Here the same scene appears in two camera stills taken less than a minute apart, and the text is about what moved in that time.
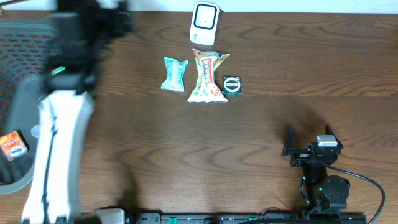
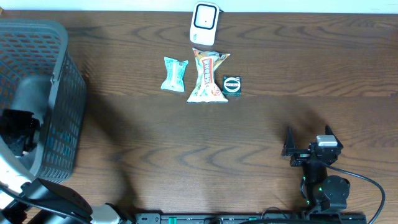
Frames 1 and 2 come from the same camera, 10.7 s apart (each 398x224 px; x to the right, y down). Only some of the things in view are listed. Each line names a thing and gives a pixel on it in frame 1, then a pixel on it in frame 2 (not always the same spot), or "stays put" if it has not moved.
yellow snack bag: (205, 90) stays put
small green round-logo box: (231, 86) stays put
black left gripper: (114, 20) → (26, 124)
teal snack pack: (175, 77) stays put
